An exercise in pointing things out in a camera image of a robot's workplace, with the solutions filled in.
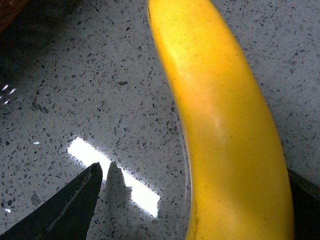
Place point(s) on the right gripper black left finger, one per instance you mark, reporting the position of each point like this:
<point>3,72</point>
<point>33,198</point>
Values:
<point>66,215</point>

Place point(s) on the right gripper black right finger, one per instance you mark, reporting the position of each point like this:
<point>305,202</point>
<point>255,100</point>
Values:
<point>306,207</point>

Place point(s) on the yellow banana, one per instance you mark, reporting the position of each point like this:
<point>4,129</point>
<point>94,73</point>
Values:
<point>240,187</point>

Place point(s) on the brown wicker basket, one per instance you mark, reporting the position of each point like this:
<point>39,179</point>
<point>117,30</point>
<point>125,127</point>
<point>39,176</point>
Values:
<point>9,9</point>

